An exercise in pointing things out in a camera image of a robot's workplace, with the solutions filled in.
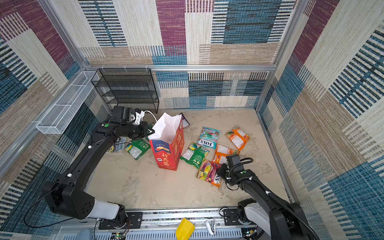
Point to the red paper gift bag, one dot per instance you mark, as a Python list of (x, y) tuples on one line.
[(167, 142)]

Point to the silver metal clip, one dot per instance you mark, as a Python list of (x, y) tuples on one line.
[(211, 226)]

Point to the orange snack bag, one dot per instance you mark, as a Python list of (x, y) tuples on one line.
[(221, 154)]

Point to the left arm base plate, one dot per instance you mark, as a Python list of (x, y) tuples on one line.
[(130, 220)]

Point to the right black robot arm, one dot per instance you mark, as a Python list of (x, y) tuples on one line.
[(278, 218)]

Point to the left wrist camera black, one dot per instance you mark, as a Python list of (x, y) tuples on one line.
[(123, 115)]

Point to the green snack bag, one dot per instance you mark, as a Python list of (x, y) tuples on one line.
[(137, 148), (195, 155)]

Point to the purple snack bag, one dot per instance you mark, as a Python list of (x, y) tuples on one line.
[(185, 122)]

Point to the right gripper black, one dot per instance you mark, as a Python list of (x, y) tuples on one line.
[(220, 172)]

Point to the colourful Fox's fruit candy bag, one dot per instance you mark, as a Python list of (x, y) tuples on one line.
[(208, 172)]

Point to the blue white snack pack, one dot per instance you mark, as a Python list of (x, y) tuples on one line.
[(118, 147)]

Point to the teal Fox's candy bag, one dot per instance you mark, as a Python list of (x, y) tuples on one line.
[(209, 137)]

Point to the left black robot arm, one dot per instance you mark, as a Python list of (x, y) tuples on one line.
[(66, 195)]

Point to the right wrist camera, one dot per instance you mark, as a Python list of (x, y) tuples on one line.
[(232, 160)]

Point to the orange candy bag back side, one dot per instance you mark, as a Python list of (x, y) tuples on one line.
[(238, 137)]

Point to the green snack bag centre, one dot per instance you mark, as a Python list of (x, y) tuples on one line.
[(195, 155)]

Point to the green snack bag far left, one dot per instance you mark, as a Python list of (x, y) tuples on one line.
[(137, 148)]

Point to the white wire mesh basket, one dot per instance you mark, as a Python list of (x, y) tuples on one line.
[(59, 116)]

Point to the black wire mesh shelf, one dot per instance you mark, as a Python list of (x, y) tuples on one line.
[(133, 88)]

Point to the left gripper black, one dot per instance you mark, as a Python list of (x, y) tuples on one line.
[(144, 127)]

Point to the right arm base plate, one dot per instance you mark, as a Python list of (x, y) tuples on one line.
[(231, 217)]

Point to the yellow plastic object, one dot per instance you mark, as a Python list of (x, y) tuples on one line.
[(185, 230)]

